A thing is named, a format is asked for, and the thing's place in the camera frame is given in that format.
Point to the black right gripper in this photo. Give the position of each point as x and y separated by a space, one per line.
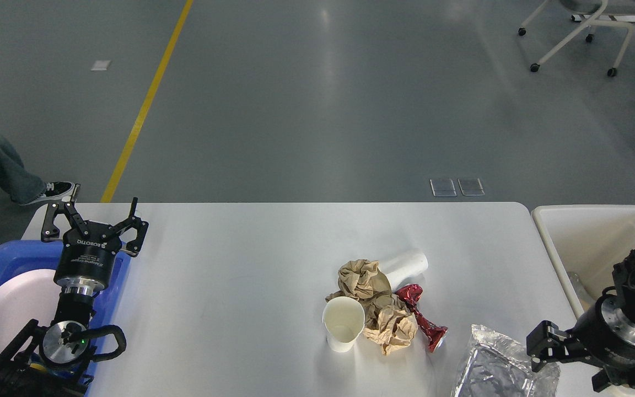
604 333

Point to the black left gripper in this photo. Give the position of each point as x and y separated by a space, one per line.
87 259

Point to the silver foil bag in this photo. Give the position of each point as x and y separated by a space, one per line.
497 365

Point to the pink plate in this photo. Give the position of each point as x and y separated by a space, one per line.
31 295

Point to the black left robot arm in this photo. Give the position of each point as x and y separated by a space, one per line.
53 359

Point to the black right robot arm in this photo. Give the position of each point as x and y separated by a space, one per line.
623 275

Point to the clear plastic wrap in bin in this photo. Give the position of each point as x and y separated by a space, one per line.
585 298

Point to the black white sneaker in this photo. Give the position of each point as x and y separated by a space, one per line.
52 192

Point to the beige plastic bin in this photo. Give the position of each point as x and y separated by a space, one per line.
588 240

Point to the person leg in jeans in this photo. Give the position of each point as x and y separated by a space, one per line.
21 186

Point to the crushed red can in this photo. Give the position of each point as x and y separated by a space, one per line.
410 295

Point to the light crumpled brown paper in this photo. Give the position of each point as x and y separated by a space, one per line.
390 327

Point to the lying white paper cup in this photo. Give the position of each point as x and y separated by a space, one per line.
403 267

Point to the dark crumpled brown paper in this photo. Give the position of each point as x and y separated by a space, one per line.
363 281

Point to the upright white paper cup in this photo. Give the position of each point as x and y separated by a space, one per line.
343 319

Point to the white rolling chair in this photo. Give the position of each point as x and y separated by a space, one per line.
590 15

